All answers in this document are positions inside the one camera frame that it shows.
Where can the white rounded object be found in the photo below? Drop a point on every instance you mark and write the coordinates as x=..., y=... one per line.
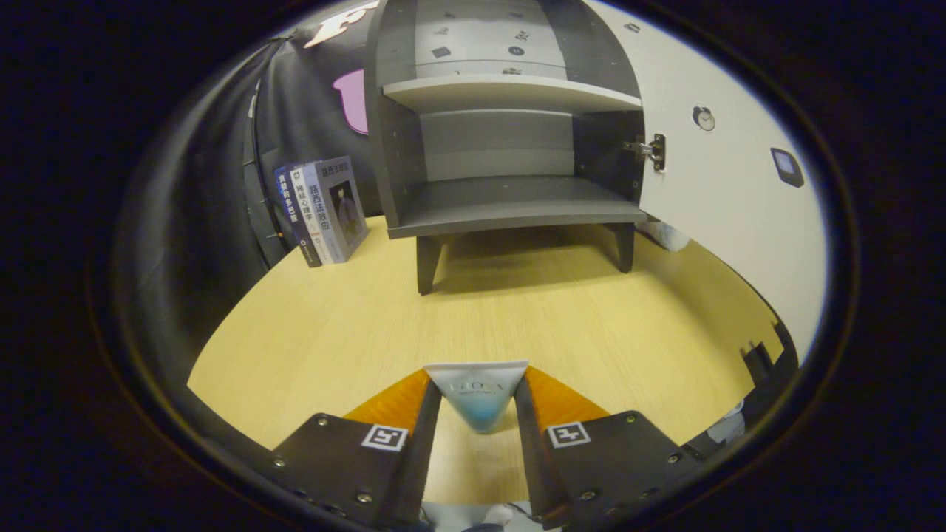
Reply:
x=669, y=236

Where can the grey cabinet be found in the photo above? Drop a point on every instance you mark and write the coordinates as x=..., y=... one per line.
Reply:
x=510, y=199

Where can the metal door hinge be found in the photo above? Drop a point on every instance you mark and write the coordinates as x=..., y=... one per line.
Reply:
x=654, y=151

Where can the white spine book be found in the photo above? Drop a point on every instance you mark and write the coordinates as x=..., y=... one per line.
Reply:
x=310, y=207

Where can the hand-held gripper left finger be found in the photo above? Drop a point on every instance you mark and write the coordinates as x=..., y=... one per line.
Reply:
x=425, y=458

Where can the black backdrop cloth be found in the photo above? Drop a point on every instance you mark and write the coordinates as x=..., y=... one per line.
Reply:
x=207, y=185

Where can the grey cover book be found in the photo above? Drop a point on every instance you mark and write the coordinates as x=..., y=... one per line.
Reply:
x=344, y=214

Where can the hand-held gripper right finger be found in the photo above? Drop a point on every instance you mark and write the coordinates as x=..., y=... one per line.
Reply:
x=536, y=458

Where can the white cabinet door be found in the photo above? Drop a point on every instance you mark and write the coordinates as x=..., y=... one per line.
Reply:
x=732, y=207

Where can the blue and white tube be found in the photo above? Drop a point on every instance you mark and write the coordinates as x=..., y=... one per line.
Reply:
x=477, y=399

